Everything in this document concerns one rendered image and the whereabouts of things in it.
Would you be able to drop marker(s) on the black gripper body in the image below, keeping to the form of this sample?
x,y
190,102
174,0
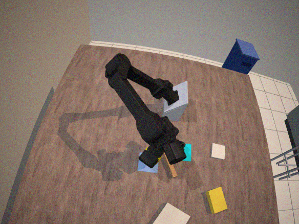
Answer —
x,y
148,158

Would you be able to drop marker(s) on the orange flat bar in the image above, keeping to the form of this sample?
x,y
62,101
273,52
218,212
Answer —
x,y
170,167

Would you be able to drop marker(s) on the yellow rectangular block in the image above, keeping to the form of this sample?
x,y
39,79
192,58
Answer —
x,y
216,200

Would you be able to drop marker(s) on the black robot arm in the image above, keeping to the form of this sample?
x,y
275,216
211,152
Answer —
x,y
150,125

